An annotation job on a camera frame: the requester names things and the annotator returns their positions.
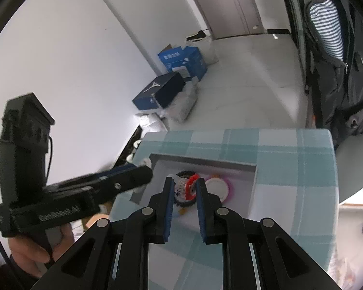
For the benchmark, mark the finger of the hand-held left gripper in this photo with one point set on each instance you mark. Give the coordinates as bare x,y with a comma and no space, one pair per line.
118,170
130,179

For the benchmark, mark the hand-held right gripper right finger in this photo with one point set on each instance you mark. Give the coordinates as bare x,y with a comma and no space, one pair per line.
201,205

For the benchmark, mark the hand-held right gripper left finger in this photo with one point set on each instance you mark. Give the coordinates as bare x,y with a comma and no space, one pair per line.
168,205

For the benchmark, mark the white round lid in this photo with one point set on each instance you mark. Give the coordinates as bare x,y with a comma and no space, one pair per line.
217,188

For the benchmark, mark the grey cardboard box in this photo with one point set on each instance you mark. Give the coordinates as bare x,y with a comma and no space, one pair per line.
175,164

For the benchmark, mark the person's left hand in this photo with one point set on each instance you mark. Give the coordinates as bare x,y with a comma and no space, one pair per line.
27,253

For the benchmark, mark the black and white sneaker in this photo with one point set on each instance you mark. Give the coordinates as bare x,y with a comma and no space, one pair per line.
137,144
130,158

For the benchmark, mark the white plastic bag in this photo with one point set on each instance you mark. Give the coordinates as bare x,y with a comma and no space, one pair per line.
151,122

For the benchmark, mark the dark blue shoe box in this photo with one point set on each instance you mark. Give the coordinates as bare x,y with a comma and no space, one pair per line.
157,92

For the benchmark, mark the grey plastic bag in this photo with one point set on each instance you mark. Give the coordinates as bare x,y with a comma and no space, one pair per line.
183,105

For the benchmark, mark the teal plaid tablecloth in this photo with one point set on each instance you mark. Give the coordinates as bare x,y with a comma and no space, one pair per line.
290,172

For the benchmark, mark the blue printed carton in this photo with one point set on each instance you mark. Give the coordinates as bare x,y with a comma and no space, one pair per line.
184,62

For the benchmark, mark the black backpack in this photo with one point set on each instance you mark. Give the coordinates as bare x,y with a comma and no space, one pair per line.
335,96

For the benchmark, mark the grey door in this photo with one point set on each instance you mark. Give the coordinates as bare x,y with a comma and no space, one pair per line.
223,3

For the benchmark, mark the black framed mirror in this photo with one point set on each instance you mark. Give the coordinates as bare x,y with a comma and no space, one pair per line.
295,21

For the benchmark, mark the striped shirt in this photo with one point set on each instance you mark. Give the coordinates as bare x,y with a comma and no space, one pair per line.
328,24

